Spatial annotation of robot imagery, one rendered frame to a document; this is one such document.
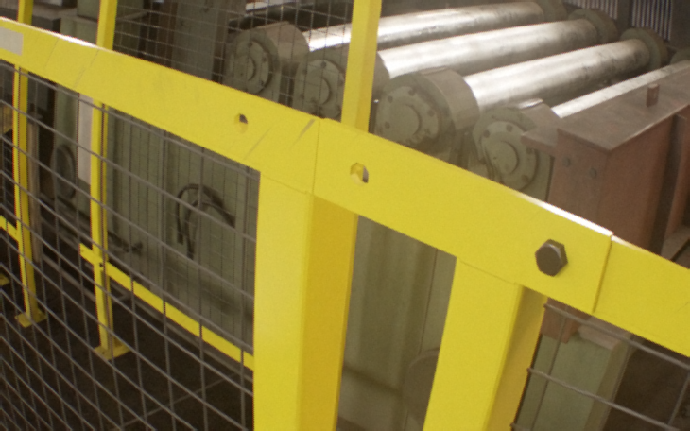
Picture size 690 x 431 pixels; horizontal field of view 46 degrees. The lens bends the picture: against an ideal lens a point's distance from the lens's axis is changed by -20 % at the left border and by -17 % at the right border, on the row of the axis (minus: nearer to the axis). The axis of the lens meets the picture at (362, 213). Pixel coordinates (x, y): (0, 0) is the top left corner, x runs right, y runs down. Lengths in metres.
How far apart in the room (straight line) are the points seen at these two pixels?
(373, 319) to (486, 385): 2.49
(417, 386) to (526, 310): 2.44
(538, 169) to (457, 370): 2.05
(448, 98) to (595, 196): 0.63
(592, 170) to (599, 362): 0.61
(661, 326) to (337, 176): 0.24
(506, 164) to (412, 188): 2.07
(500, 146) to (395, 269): 0.56
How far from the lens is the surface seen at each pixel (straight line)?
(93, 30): 3.97
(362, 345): 3.15
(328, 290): 0.69
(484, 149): 2.68
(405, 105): 2.79
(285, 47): 3.18
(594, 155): 2.34
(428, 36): 3.88
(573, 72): 3.62
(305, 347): 0.69
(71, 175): 4.24
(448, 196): 0.56
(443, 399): 0.62
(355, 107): 2.35
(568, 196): 2.41
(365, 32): 2.29
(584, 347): 2.67
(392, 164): 0.58
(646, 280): 0.51
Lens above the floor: 2.06
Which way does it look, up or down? 25 degrees down
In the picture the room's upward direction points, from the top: 6 degrees clockwise
